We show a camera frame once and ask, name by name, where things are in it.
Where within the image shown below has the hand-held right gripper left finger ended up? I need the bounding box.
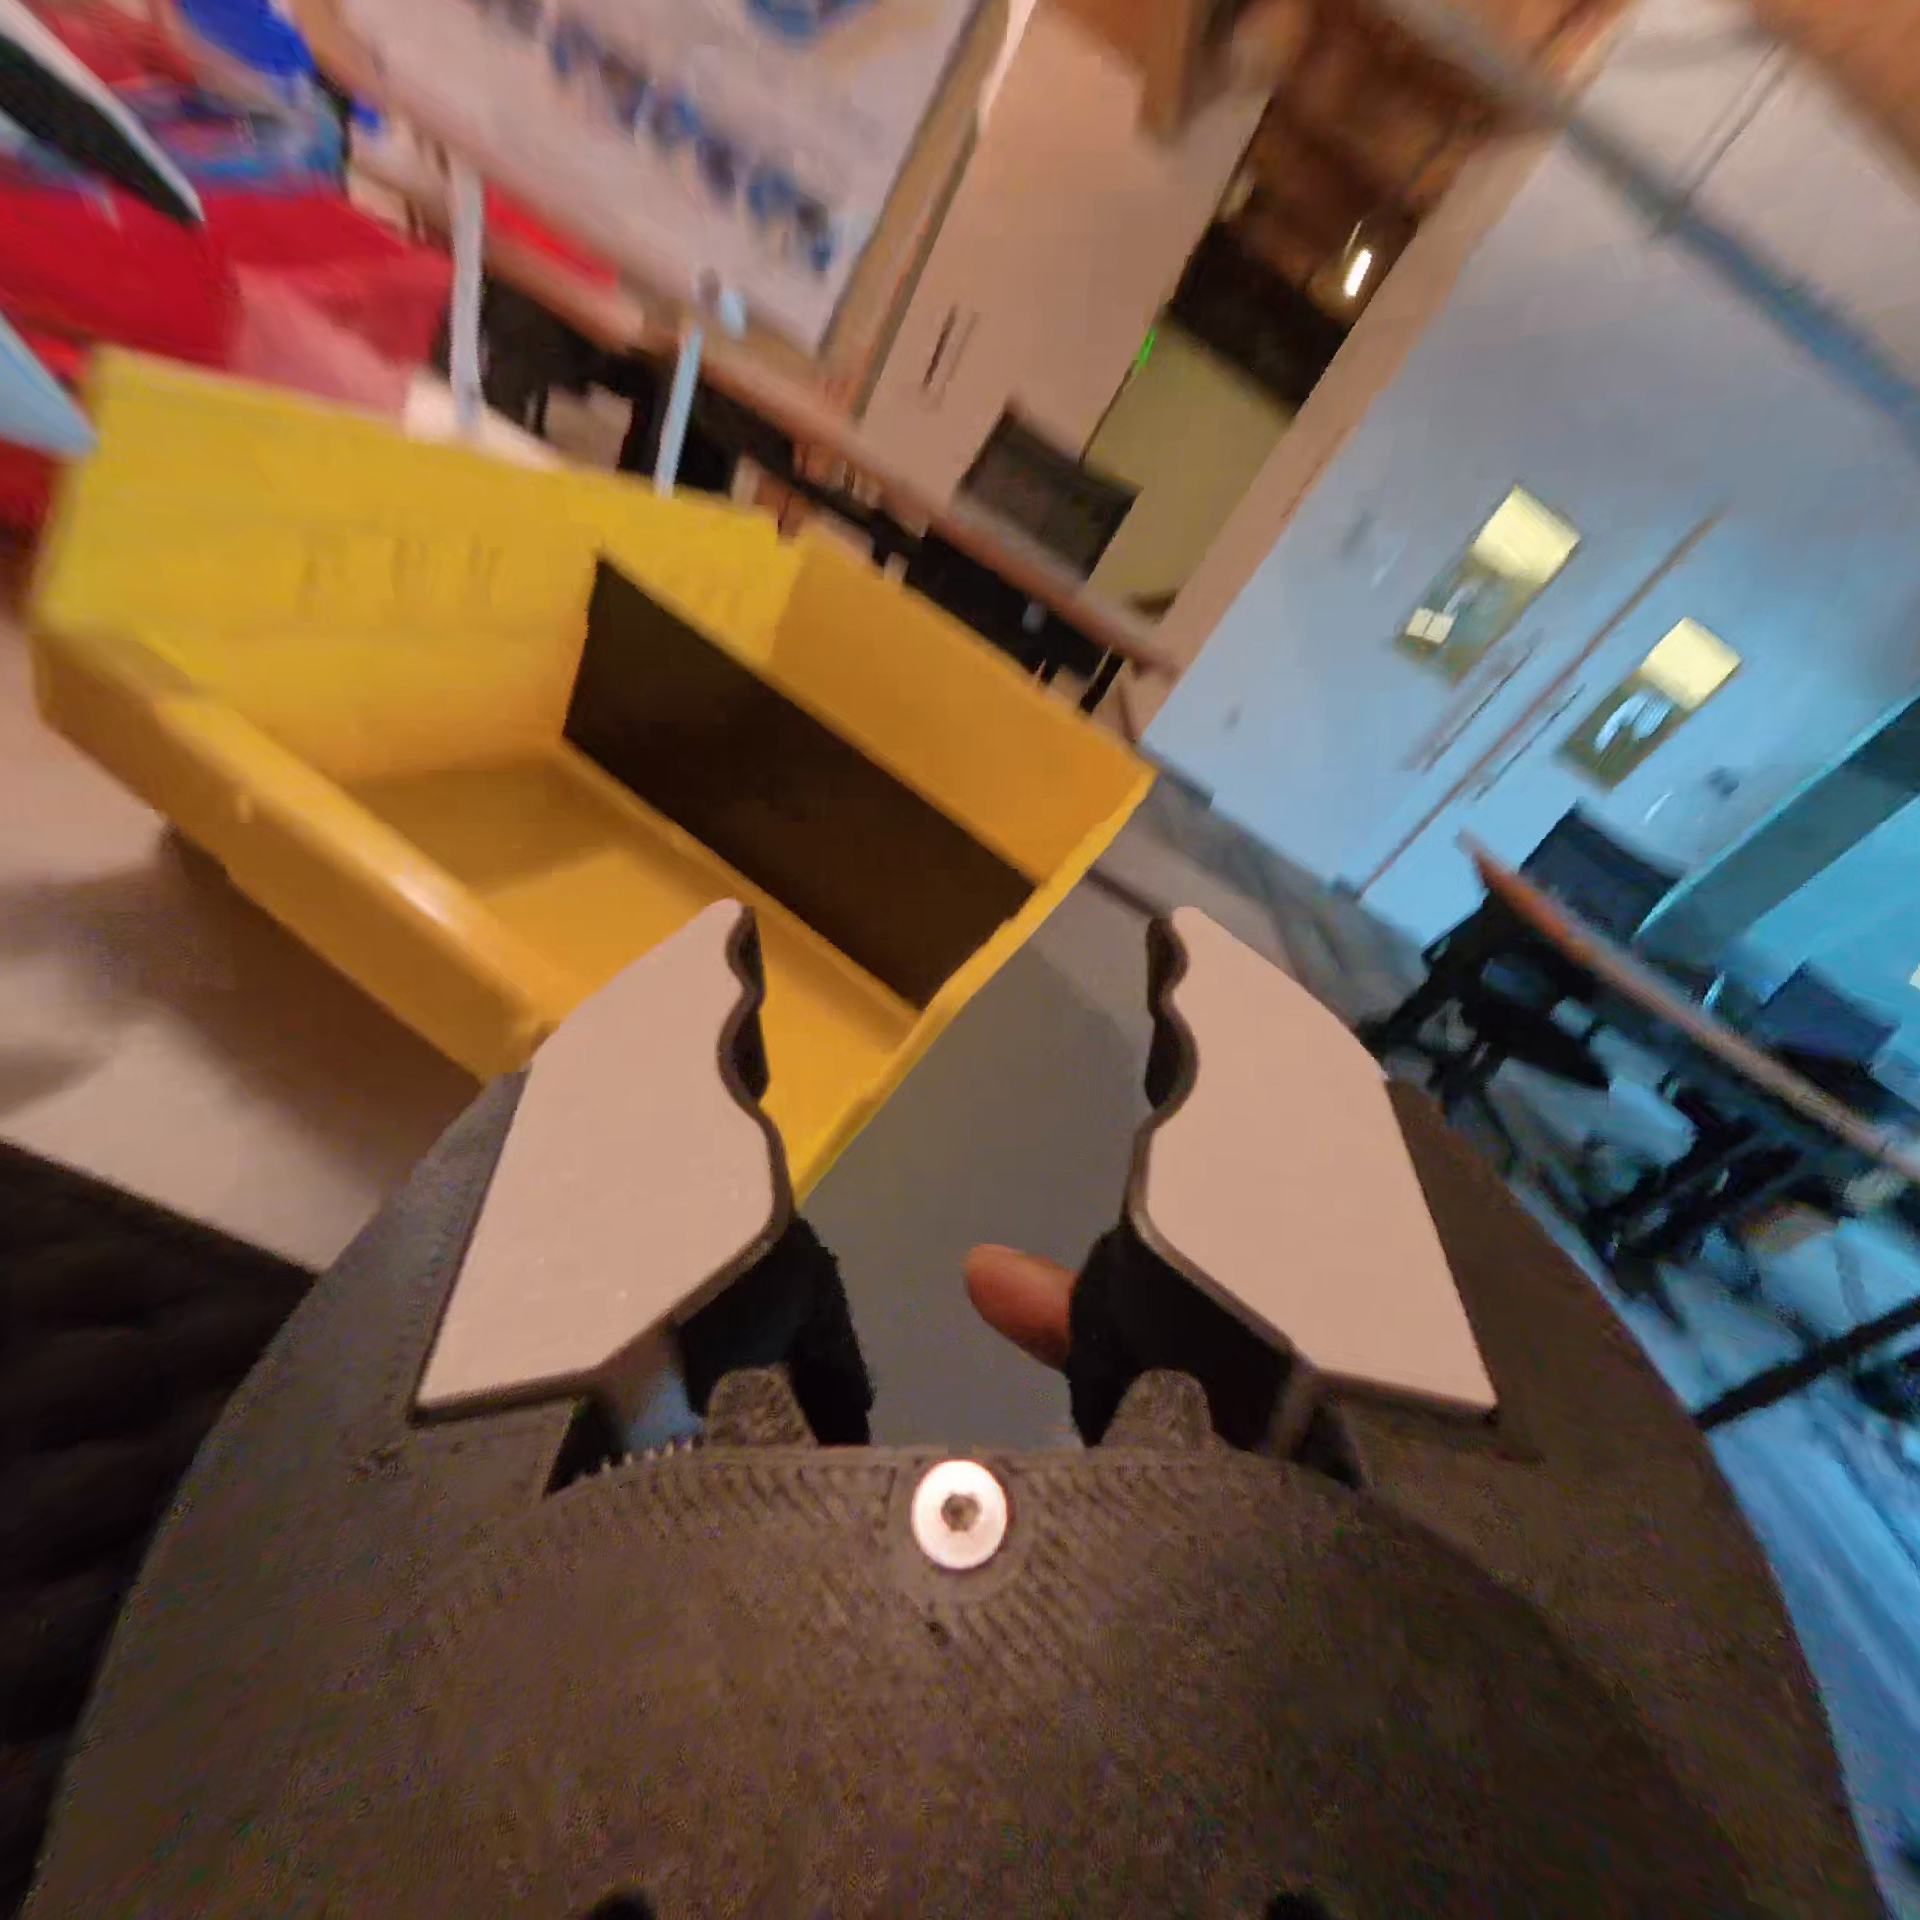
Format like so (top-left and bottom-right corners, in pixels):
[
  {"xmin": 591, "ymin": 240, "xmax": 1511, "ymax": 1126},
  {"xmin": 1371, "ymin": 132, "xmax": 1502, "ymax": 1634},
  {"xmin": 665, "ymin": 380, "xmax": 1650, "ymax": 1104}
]
[{"xmin": 411, "ymin": 900, "xmax": 799, "ymax": 1419}]

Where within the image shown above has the dark printed shirt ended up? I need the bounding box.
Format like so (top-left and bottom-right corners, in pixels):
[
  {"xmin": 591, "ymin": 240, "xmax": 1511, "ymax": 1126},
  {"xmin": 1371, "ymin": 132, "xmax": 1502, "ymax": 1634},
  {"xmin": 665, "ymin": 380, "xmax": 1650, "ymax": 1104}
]
[{"xmin": 0, "ymin": 1147, "xmax": 318, "ymax": 1876}]

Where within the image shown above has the long wooden office desk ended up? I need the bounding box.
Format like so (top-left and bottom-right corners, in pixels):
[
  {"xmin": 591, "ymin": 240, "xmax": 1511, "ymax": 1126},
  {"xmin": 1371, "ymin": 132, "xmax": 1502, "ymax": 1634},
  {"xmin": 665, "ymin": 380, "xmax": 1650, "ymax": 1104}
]
[{"xmin": 1458, "ymin": 833, "xmax": 1920, "ymax": 1187}]

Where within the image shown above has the red plastic bin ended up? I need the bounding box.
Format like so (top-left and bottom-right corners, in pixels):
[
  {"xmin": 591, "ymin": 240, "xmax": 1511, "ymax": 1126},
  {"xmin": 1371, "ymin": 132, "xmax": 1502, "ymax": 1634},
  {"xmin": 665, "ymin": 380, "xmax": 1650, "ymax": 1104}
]
[{"xmin": 0, "ymin": 141, "xmax": 617, "ymax": 534}]

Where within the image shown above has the printed instruction poster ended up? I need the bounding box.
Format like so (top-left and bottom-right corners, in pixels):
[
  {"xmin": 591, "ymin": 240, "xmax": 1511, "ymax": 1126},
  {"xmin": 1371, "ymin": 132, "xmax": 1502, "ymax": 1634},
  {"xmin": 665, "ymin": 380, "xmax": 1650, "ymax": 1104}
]
[{"xmin": 337, "ymin": 0, "xmax": 1000, "ymax": 354}]

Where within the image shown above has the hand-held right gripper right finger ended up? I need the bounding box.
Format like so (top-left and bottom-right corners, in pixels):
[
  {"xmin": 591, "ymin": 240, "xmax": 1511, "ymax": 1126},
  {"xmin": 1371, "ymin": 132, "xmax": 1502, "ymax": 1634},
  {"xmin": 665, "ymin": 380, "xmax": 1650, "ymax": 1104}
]
[{"xmin": 1125, "ymin": 902, "xmax": 1501, "ymax": 1419}]

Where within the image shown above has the person's right hand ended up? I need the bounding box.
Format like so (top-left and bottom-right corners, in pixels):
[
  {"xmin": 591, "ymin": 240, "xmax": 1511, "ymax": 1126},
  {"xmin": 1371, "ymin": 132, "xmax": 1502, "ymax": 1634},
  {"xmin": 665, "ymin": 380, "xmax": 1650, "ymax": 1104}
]
[{"xmin": 966, "ymin": 1245, "xmax": 1079, "ymax": 1368}]

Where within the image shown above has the yellow plastic bin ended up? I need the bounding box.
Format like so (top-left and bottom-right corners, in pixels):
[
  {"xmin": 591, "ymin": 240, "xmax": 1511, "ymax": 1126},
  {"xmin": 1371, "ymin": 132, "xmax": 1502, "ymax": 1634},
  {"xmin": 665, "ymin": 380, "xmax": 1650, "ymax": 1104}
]
[{"xmin": 29, "ymin": 347, "xmax": 1157, "ymax": 1203}]

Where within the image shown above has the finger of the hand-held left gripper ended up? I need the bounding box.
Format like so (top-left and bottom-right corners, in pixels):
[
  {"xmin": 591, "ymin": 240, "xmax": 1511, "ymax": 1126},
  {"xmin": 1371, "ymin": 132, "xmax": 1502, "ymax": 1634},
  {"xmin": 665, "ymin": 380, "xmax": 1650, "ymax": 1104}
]
[{"xmin": 0, "ymin": 315, "xmax": 101, "ymax": 459}]

